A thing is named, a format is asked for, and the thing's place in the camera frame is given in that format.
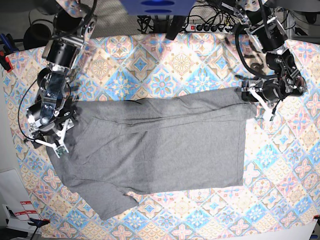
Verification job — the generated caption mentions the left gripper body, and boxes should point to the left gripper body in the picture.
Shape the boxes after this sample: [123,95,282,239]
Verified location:
[252,79,283,101]

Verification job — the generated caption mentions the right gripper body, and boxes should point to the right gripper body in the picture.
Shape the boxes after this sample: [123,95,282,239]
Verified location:
[26,103,77,140]

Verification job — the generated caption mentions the grey T-shirt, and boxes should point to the grey T-shirt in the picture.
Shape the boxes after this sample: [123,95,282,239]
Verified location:
[46,88,257,220]

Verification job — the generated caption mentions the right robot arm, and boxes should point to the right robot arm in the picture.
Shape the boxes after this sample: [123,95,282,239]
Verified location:
[24,0,98,142]

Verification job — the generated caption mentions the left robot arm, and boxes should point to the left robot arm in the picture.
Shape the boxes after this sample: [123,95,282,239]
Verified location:
[233,0,308,102]

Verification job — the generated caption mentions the red and black clamp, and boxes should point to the red and black clamp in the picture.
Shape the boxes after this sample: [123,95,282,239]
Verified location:
[0,51,13,73]

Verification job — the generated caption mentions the black round weight disc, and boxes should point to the black round weight disc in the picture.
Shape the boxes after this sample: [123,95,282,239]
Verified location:
[23,23,52,50]

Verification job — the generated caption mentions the white power strip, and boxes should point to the white power strip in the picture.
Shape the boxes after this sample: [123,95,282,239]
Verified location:
[184,23,234,34]

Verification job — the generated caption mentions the white box with red labels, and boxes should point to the white box with red labels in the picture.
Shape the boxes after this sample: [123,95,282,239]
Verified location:
[2,201,41,233]

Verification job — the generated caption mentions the patterned tile tablecloth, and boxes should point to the patterned tile tablecloth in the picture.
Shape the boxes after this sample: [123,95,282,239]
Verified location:
[0,33,320,240]

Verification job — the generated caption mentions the blue spring clamp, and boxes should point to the blue spring clamp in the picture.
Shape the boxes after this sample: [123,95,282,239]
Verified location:
[27,218,50,228]

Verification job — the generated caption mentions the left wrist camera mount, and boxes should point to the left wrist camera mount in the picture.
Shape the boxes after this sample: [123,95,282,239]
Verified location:
[248,87,276,122]

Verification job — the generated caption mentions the black centre post clamp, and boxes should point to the black centre post clamp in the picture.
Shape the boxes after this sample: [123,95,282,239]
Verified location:
[165,15,186,41]

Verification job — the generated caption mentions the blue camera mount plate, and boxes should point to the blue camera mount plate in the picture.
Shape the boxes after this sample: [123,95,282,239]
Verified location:
[120,0,196,16]

